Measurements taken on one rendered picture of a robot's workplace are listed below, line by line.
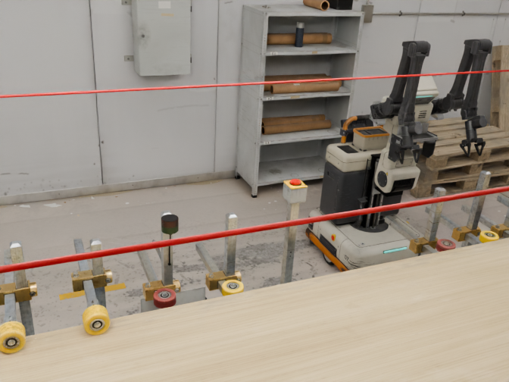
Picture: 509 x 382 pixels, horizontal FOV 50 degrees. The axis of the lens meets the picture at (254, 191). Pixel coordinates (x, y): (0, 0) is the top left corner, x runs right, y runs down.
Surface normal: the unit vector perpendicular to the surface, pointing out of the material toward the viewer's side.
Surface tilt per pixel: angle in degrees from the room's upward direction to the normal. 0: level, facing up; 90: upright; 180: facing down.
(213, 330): 0
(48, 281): 0
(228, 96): 90
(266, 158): 90
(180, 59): 90
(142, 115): 90
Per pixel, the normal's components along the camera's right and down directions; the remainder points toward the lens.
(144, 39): 0.39, 0.42
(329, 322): 0.06, -0.90
